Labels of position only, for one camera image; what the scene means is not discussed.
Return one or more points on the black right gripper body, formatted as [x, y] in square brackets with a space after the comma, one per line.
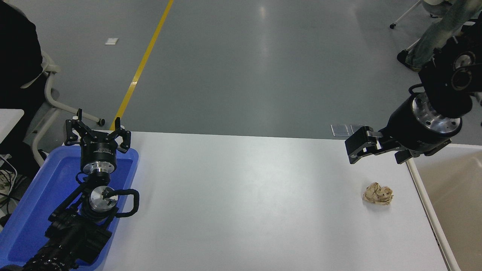
[408, 131]

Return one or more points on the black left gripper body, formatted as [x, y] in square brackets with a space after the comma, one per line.
[98, 152]

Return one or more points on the tan paper ball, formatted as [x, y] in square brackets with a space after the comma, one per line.
[378, 194]

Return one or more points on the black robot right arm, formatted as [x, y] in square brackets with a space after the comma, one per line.
[444, 86]

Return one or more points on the silver floor plate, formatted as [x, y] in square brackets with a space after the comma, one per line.
[340, 130]
[356, 127]

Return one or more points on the large pale bin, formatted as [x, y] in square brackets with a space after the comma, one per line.
[452, 188]

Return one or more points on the small white table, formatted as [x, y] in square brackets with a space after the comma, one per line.
[9, 120]

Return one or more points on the blue plastic tray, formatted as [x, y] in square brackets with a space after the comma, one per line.
[37, 188]

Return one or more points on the standing person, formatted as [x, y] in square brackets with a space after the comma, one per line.
[440, 30]

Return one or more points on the white rolling chair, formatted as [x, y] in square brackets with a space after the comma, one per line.
[437, 9]

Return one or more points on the white frame chair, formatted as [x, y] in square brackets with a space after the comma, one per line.
[52, 68]

